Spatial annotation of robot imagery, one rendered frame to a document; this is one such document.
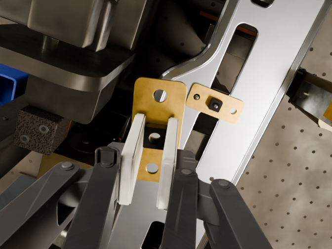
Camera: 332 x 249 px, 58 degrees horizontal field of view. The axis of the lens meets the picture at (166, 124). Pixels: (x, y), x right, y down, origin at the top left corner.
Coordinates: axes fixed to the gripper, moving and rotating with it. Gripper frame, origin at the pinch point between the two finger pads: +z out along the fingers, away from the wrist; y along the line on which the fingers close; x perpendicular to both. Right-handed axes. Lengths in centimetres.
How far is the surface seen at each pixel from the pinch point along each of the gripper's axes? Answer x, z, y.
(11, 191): -40, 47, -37
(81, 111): -4.7, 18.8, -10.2
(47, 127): -6.5, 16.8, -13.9
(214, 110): -4.5, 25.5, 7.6
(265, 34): 7.0, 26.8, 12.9
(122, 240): -31.5, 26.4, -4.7
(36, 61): 3.5, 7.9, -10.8
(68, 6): 8.1, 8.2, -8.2
